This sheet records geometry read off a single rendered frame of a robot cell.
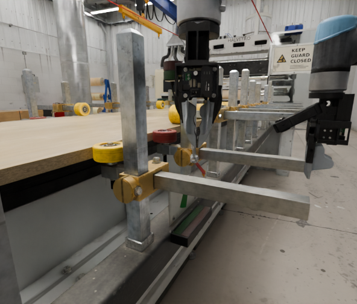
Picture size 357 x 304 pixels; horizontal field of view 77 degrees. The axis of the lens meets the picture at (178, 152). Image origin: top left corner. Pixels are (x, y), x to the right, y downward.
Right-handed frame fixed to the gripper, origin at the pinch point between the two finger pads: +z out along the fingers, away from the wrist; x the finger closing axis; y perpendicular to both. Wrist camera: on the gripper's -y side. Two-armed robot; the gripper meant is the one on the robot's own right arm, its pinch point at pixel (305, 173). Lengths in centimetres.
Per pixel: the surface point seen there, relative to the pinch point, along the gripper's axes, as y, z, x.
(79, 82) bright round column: -353, -46, 231
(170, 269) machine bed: -52, 66, 20
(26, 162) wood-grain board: -46, -8, -42
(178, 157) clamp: -32.2, -2.6, -8.5
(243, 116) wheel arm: -21.3, -12.2, 23.5
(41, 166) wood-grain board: -46, -6, -39
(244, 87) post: -31, -24, 69
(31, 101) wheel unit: -138, -18, 15
